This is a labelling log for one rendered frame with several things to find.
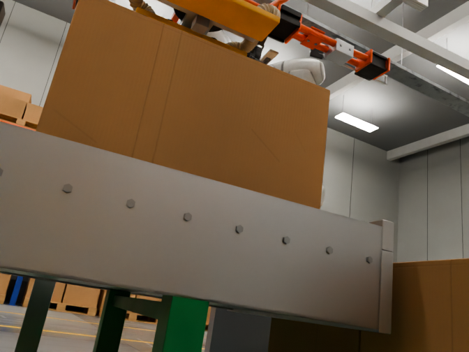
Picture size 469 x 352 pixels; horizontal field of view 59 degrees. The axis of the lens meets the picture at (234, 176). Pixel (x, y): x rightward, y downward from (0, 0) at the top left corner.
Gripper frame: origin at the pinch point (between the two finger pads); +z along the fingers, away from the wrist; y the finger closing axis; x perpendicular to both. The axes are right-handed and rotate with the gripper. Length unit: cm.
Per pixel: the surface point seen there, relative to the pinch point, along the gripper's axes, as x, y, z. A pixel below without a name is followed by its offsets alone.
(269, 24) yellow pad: 11.1, 13.4, 18.5
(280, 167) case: 6, 54, 25
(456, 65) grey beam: -278, -186, -150
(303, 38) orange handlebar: -7.5, 1.0, 4.8
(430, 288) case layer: -18, 76, 44
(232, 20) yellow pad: 19.6, 13.3, 14.0
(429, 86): -472, -334, -352
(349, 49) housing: -22.0, 1.1, 9.3
